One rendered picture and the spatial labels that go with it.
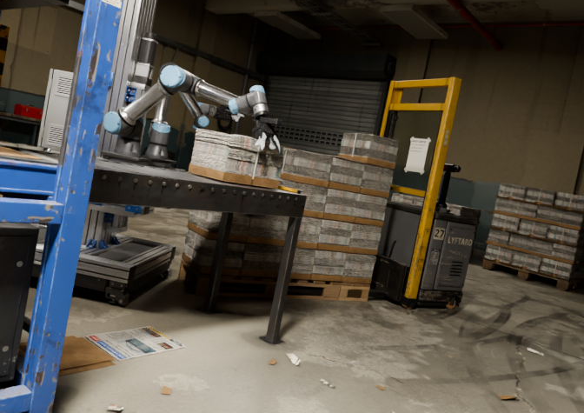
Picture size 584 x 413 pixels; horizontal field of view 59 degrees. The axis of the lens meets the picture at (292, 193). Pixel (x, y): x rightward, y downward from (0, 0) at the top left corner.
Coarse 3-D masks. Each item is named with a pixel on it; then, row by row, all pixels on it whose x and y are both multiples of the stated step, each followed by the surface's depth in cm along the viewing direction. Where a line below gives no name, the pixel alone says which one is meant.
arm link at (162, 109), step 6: (162, 66) 357; (168, 96) 355; (162, 102) 354; (168, 102) 356; (156, 108) 355; (162, 108) 354; (168, 108) 357; (156, 114) 355; (162, 114) 354; (156, 120) 354; (162, 120) 355; (150, 126) 355
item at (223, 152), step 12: (204, 132) 258; (216, 132) 252; (204, 144) 258; (216, 144) 251; (228, 144) 245; (240, 144) 249; (252, 144) 254; (192, 156) 265; (204, 156) 257; (216, 156) 251; (228, 156) 245; (240, 156) 260; (216, 168) 249; (228, 168) 247; (240, 168) 255
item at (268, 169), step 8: (264, 152) 260; (272, 152) 270; (280, 152) 269; (264, 160) 262; (272, 160) 266; (280, 160) 270; (264, 168) 263; (272, 168) 268; (280, 168) 271; (264, 176) 264; (272, 176) 268
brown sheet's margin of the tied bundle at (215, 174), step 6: (192, 168) 262; (198, 168) 258; (204, 168) 255; (198, 174) 258; (204, 174) 255; (210, 174) 251; (216, 174) 248; (222, 174) 245; (228, 174) 247; (234, 174) 249; (222, 180) 245; (228, 180) 247; (234, 180) 250; (240, 180) 253; (246, 180) 256
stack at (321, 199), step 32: (320, 192) 375; (352, 192) 390; (256, 224) 351; (320, 224) 377; (352, 224) 393; (192, 256) 353; (256, 256) 356; (320, 256) 382; (192, 288) 349; (224, 288) 361; (256, 288) 374
